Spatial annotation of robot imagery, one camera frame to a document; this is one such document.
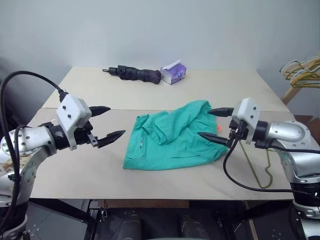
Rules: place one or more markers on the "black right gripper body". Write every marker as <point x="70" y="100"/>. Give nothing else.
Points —
<point x="233" y="128"/>

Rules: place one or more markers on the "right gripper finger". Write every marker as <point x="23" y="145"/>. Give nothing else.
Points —
<point x="215" y="138"/>
<point x="222" y="112"/>

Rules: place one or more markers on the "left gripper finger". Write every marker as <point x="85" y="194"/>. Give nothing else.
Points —
<point x="111" y="137"/>
<point x="100" y="110"/>

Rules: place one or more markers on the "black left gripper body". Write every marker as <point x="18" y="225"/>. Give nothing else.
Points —
<point x="82" y="136"/>

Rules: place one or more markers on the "green shorts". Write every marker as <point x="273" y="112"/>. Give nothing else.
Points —
<point x="175" y="150"/>

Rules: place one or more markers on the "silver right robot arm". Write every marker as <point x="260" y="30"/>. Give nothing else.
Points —
<point x="287" y="132"/>

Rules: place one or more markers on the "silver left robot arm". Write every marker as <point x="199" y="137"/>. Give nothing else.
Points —
<point x="30" y="140"/>

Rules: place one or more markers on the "brown wooden beam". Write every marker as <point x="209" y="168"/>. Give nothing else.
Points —
<point x="291" y="93"/>

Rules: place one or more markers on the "small orange object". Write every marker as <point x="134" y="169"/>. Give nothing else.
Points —
<point x="219" y="128"/>

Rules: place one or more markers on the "folded dark purple umbrella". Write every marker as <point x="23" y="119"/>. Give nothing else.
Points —
<point x="135" y="74"/>

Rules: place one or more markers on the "purple tissue pack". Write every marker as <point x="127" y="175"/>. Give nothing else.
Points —
<point x="175" y="73"/>

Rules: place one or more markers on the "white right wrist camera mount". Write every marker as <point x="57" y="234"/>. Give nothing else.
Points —
<point x="246" y="112"/>

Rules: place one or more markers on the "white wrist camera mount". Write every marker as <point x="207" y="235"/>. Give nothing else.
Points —
<point x="246" y="112"/>
<point x="72" y="112"/>

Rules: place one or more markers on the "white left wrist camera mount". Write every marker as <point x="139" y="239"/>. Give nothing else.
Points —
<point x="72" y="112"/>

